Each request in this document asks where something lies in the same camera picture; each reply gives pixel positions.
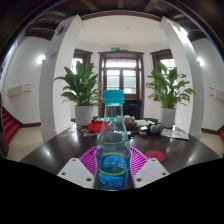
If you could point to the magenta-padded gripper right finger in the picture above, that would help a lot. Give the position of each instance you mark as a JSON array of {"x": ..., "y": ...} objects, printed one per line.
[{"x": 150, "y": 170}]

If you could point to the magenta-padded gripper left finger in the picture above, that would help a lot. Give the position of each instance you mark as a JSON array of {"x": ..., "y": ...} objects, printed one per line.
[{"x": 75, "y": 171}]

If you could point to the clear water bottle teal cap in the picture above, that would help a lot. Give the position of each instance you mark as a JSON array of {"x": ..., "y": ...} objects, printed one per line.
[{"x": 112, "y": 160}]

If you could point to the flat round red coaster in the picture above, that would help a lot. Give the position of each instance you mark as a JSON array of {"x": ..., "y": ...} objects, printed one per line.
[{"x": 155, "y": 156}]

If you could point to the grey round balls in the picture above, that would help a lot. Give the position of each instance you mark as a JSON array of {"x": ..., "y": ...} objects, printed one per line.
[{"x": 156, "y": 128}]

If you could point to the red plastic box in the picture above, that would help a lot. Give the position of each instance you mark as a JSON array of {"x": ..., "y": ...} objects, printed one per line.
[{"x": 94, "y": 127}]

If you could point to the green folded cloth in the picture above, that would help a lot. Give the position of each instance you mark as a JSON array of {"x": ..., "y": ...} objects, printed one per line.
[{"x": 141, "y": 123}]

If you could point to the dark tea tray with jars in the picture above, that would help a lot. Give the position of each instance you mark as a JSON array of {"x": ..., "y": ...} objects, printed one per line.
[{"x": 130, "y": 124}]

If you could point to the black chair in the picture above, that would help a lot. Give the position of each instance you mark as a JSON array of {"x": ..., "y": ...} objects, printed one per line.
[{"x": 133, "y": 109}]

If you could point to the red carpeted staircase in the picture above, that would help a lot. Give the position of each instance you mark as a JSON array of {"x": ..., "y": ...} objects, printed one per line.
[
  {"x": 10, "y": 125},
  {"x": 221, "y": 135}
]

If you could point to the small potted plant white pot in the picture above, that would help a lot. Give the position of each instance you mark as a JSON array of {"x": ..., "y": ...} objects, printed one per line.
[{"x": 81, "y": 88}]

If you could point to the large potted plant white pot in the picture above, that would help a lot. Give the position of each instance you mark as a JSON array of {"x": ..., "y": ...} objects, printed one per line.
[{"x": 168, "y": 88}]

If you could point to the dark wooden glazed door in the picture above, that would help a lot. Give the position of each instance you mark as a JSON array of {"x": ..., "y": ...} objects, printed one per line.
[{"x": 121, "y": 73}]

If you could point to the dark wooden framed window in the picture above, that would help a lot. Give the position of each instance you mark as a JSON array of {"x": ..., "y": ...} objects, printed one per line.
[
  {"x": 166, "y": 60},
  {"x": 80, "y": 59}
]

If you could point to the green exit sign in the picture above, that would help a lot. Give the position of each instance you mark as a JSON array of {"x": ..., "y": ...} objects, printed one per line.
[{"x": 115, "y": 48}]

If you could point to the white wall radiator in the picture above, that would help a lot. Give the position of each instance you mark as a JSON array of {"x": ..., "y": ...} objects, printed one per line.
[
  {"x": 217, "y": 94},
  {"x": 16, "y": 90}
]

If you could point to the white wall lamp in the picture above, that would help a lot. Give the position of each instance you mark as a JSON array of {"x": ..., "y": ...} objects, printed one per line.
[
  {"x": 41, "y": 59},
  {"x": 200, "y": 61}
]

